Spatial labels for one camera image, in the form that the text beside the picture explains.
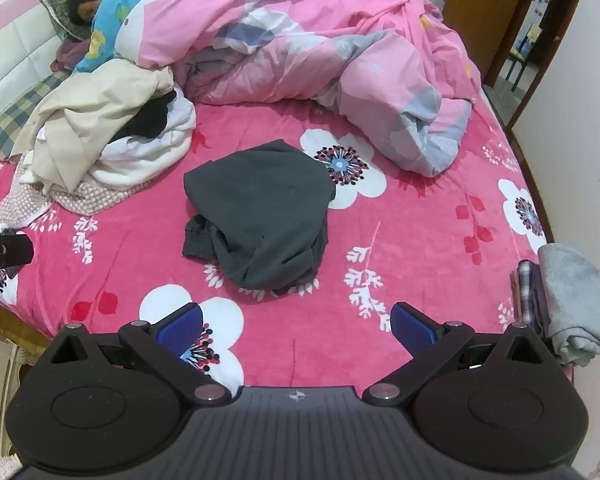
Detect blue dotted quilt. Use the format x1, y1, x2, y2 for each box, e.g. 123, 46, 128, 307
72, 0, 181, 73

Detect dark grey pants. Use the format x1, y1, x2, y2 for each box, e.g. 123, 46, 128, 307
182, 139, 338, 297

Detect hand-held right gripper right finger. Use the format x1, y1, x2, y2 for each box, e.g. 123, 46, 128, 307
362, 302, 549, 406

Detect pink patterned quilt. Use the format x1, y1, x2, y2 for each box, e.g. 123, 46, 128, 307
115, 0, 483, 178

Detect chair with yellow cushion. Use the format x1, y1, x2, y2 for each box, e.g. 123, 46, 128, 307
502, 22, 543, 92

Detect white padded headboard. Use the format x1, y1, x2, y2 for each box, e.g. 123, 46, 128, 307
0, 0, 76, 126

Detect purple cloth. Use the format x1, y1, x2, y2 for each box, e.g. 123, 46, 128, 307
50, 40, 88, 73

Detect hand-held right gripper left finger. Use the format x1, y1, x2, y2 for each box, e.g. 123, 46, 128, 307
49, 303, 232, 406

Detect pink floral blanket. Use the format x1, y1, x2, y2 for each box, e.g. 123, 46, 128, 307
0, 87, 556, 391

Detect pink knit cloth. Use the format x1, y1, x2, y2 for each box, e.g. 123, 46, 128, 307
0, 180, 126, 228

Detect cream cloth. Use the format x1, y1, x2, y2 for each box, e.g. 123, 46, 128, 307
10, 57, 176, 196

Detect white cloth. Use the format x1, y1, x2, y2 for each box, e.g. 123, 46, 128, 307
20, 85, 198, 191

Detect plaid pillow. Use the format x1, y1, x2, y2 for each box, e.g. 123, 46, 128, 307
0, 70, 71, 161

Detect black cloth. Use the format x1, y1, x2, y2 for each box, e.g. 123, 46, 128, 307
112, 89, 178, 141

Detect wooden door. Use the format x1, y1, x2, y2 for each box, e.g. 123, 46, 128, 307
442, 0, 548, 86

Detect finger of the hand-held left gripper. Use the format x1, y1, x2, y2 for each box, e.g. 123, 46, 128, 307
0, 222, 34, 272

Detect stack of folded clothes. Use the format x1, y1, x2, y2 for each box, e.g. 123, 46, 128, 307
537, 242, 600, 367

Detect folded plaid garment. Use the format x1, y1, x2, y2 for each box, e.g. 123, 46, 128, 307
510, 259, 551, 341

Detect cream nightstand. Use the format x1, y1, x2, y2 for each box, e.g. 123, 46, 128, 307
0, 330, 36, 461

